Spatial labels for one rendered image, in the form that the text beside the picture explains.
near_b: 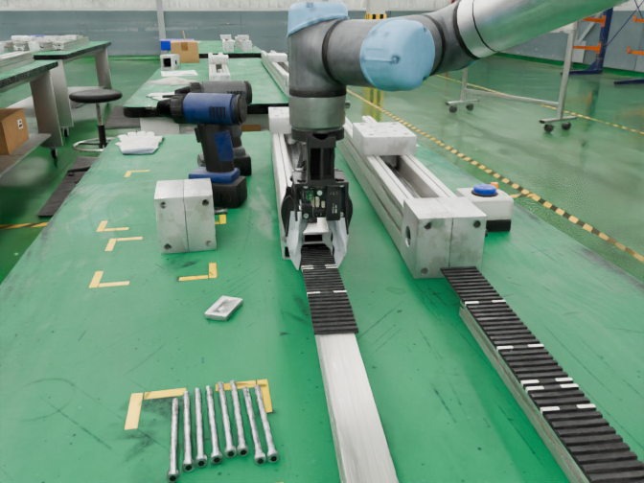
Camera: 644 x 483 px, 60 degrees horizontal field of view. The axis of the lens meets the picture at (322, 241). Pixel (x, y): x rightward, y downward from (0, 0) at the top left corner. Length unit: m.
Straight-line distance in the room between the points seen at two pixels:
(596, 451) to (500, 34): 0.44
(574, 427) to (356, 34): 0.45
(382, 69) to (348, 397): 0.34
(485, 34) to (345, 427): 0.46
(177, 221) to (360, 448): 0.54
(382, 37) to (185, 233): 0.47
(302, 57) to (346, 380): 0.39
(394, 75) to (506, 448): 0.39
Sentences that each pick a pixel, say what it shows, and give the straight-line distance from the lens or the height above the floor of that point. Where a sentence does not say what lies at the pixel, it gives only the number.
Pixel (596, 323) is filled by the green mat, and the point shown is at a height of 0.78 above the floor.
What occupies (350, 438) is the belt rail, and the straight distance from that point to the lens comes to 0.50.
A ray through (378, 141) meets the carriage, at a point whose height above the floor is 0.90.
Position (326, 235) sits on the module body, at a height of 0.82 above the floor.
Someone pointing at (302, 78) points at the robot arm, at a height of 1.07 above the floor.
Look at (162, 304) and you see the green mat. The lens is 0.79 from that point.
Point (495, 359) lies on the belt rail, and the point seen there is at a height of 0.79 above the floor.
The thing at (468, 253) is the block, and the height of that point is 0.82.
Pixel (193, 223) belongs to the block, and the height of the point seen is 0.83.
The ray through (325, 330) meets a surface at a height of 0.81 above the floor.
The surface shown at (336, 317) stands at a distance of 0.66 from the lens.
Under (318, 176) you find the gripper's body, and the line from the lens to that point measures 0.75.
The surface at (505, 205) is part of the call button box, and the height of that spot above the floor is 0.83.
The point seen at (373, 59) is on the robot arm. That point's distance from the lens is 0.64.
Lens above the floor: 1.14
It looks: 22 degrees down
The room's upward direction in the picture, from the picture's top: straight up
